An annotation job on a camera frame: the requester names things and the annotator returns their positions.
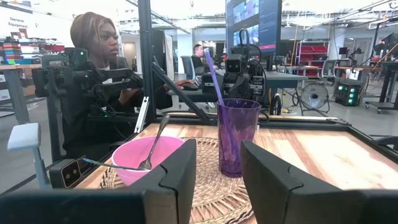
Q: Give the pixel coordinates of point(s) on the white chair armrest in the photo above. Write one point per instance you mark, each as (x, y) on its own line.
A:
(25, 137)

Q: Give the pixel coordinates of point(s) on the large wall display screen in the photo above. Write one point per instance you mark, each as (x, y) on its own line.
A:
(267, 25)

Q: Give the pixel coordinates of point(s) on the grey work desk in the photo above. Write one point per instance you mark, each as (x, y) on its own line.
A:
(286, 81)

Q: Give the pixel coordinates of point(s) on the round floor fan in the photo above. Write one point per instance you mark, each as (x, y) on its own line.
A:
(314, 96)

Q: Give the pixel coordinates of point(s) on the iridescent metal fork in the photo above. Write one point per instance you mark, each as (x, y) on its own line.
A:
(109, 165)

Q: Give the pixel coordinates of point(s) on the person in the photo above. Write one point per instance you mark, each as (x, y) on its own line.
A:
(93, 34)
(197, 57)

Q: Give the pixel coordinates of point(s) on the round woven straw placemat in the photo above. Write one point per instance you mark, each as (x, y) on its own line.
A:
(211, 186)

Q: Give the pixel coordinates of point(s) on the purple plastic tumbler cup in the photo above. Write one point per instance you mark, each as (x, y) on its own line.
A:
(242, 130)

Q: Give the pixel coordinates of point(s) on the black diagonal frame brace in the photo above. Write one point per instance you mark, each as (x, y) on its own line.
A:
(180, 93)

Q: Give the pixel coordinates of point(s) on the stack of coloured bins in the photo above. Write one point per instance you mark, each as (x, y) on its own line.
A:
(12, 53)

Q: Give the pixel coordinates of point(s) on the general equipment wall sign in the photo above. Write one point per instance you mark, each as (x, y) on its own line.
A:
(17, 21)

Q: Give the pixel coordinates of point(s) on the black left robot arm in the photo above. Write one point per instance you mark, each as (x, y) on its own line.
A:
(256, 81)

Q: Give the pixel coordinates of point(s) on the iridescent metal spoon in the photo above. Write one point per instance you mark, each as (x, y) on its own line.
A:
(155, 143)

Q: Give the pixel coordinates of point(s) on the white metal bracket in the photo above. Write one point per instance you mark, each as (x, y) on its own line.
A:
(142, 115)

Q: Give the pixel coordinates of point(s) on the black computer mouse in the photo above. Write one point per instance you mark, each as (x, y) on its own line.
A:
(190, 86)

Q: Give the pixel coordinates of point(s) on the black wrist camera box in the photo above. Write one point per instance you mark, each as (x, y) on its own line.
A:
(234, 65)

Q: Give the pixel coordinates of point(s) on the grey office chair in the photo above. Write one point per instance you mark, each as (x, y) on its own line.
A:
(186, 67)
(328, 68)

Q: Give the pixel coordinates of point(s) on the red storage shelf rack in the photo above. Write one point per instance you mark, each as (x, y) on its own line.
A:
(312, 51)

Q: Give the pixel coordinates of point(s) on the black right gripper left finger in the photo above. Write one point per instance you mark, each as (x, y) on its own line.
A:
(168, 193)

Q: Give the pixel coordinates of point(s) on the wooden top desk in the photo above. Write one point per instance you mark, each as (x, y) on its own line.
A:
(15, 90)

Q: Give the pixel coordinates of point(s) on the pink ceramic bowl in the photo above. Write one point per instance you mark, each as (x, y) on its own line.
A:
(130, 155)

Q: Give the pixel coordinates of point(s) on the computer tower with green lights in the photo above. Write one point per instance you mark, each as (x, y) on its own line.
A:
(346, 93)

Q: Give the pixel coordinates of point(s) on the small black depth camera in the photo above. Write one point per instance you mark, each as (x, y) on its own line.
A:
(71, 173)

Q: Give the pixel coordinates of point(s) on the black aluminium table frame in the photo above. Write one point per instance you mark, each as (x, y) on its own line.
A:
(146, 62)

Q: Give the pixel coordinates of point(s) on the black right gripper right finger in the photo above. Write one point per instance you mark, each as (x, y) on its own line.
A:
(280, 199)

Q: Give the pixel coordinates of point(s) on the purple plastic straw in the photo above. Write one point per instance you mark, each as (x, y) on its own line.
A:
(213, 74)

